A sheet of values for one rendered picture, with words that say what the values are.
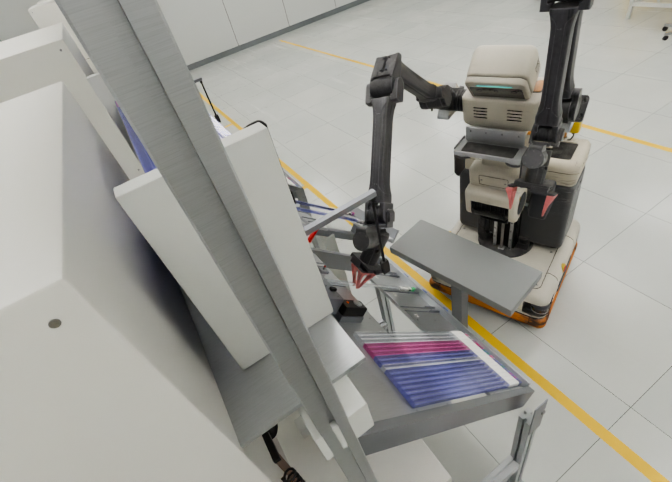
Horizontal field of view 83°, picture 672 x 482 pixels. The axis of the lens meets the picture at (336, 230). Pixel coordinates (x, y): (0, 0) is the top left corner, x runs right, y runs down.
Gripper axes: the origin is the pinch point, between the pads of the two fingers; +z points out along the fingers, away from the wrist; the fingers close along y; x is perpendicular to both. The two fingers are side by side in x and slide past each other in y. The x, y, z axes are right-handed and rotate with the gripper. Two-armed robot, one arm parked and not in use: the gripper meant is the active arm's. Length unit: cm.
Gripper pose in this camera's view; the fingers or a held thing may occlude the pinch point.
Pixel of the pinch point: (356, 284)
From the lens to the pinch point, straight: 123.4
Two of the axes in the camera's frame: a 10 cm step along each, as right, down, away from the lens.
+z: -3.6, 8.7, 3.3
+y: 5.2, 4.8, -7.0
